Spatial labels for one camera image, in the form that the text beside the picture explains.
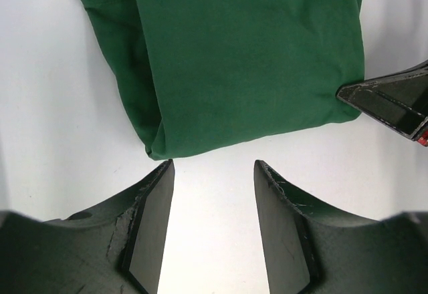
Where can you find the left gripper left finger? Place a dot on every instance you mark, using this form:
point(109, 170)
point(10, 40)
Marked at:
point(116, 246)

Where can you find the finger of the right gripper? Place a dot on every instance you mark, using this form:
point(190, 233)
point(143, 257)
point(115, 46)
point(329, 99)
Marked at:
point(397, 100)

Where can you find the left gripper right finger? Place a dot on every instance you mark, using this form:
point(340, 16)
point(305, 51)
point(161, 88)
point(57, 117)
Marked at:
point(311, 246)

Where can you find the green t shirt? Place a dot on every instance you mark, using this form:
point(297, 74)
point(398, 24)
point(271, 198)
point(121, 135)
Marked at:
point(198, 75)

